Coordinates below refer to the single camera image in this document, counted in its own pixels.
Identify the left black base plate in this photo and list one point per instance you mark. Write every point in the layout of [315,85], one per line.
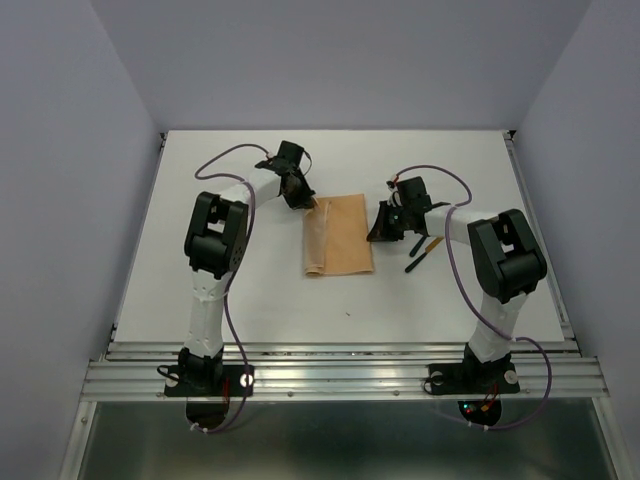
[234,381]

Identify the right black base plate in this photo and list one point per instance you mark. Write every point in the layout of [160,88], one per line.
[447,379]

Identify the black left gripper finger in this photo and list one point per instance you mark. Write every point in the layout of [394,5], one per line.
[290,190]
[303,193]

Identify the aluminium rail frame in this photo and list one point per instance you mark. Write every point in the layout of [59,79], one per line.
[340,363]

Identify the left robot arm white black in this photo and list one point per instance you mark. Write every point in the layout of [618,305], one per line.
[216,240]

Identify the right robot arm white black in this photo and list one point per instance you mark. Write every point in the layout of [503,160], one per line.
[508,261]

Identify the peach cloth napkin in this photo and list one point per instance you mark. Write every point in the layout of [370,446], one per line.
[334,237]

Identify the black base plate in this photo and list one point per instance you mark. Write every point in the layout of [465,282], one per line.
[234,381]
[447,379]

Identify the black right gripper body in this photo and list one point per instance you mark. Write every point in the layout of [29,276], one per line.
[406,211]

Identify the gold fork black handle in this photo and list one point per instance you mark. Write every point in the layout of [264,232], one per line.
[416,248]

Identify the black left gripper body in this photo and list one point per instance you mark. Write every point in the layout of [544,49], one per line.
[294,171]

